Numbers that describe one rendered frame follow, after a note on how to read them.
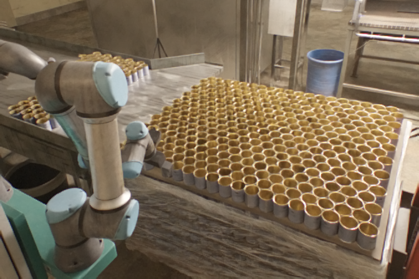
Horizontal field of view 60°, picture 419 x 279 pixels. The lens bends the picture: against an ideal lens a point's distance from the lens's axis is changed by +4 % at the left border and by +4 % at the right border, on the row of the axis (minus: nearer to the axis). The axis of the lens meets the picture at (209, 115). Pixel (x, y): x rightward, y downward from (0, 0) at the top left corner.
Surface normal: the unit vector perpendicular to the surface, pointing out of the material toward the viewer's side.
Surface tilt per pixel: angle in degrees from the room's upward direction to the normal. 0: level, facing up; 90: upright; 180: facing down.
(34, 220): 0
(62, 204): 7
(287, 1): 90
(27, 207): 0
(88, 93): 83
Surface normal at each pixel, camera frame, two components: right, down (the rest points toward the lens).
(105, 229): -0.14, 0.36
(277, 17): -0.50, 0.46
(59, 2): 0.87, 0.23
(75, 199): -0.17, -0.85
